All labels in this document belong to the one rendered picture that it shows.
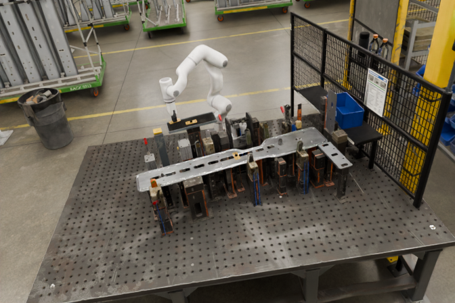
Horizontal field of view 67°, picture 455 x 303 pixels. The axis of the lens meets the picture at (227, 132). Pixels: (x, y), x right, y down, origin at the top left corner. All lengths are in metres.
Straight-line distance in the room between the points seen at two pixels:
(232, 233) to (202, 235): 0.20
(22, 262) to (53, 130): 1.84
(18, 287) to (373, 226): 2.87
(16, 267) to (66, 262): 1.27
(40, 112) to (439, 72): 4.19
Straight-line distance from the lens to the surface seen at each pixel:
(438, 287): 3.19
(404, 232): 2.48
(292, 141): 2.58
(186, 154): 2.49
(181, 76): 2.41
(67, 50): 6.39
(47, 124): 4.94
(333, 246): 2.31
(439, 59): 2.22
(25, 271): 3.73
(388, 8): 4.21
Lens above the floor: 2.51
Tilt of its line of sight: 34 degrees down
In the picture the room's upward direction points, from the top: 7 degrees counter-clockwise
